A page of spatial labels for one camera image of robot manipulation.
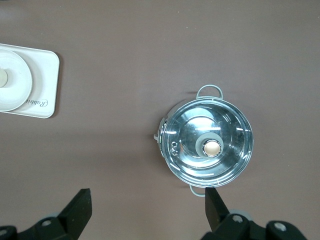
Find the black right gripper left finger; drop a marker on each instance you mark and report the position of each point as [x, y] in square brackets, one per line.
[75, 212]

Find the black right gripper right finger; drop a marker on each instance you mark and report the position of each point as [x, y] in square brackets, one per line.
[215, 212]

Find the round cream plate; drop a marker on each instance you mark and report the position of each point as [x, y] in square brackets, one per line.
[17, 75]

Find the glass pot lid with knob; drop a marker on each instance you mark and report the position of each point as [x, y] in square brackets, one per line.
[225, 162]

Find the cream rabbit print tray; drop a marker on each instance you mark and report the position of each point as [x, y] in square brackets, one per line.
[45, 75]

